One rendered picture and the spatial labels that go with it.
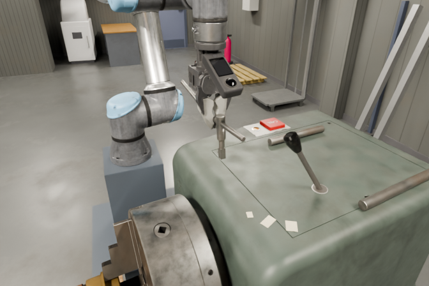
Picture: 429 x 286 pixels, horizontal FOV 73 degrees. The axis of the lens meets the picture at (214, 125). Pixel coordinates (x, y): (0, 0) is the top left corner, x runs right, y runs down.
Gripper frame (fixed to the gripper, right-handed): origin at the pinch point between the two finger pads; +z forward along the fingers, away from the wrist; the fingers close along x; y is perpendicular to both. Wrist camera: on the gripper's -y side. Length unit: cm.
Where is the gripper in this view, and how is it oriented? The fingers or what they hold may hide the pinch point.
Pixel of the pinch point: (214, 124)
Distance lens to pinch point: 71.9
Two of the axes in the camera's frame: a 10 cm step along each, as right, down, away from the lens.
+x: -8.9, 2.1, -4.2
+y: -4.6, -4.0, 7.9
